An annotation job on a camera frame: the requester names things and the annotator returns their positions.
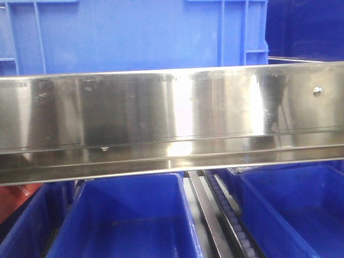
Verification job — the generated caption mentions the lower roller track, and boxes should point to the lower roller track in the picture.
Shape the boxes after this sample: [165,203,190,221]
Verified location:
[204,170,265,257]

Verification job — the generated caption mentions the blue bin lower right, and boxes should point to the blue bin lower right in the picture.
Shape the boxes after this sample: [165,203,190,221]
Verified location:
[227,164,343,257]

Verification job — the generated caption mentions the lower steel divider rail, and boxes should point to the lower steel divider rail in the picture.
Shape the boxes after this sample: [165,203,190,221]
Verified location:
[188,170,234,257]

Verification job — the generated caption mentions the blue bin lower centre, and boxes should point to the blue bin lower centre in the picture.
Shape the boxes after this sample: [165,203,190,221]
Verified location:
[47,173,203,257]

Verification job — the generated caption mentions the blue bin upper centre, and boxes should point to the blue bin upper centre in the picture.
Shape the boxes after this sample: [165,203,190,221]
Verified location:
[1,1,268,76]

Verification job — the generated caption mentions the blue bin lower left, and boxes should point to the blue bin lower left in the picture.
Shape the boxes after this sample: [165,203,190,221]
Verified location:
[1,181,76,257]

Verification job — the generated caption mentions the blue bin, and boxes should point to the blue bin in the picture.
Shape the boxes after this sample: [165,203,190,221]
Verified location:
[1,181,76,257]
[47,173,203,257]
[227,164,343,257]
[1,1,268,76]

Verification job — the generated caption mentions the stainless steel front beam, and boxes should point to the stainless steel front beam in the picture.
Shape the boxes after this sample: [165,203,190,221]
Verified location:
[1,62,343,185]

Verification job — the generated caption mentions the steel bolt on beam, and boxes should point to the steel bolt on beam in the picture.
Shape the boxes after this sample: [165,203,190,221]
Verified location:
[313,87,323,97]

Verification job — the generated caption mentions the red box lower left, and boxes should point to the red box lower left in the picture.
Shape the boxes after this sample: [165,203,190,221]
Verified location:
[0,183,42,223]

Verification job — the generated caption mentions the blue crate upper right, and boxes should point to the blue crate upper right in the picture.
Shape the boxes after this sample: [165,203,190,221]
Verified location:
[266,1,343,64]

